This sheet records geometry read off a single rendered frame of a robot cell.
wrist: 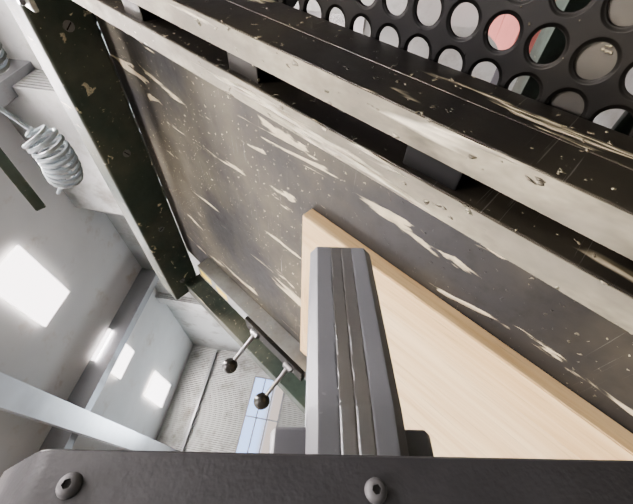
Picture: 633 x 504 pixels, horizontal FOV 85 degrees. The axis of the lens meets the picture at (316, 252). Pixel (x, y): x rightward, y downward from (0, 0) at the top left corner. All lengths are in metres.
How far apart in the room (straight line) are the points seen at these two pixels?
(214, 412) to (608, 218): 11.23
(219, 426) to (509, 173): 11.11
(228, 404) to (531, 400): 10.99
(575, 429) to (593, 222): 0.26
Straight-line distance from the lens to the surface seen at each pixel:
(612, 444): 0.42
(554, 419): 0.43
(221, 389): 11.44
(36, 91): 5.17
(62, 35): 0.81
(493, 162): 0.21
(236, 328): 1.15
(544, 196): 0.21
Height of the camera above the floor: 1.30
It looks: 4 degrees up
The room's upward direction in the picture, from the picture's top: 81 degrees counter-clockwise
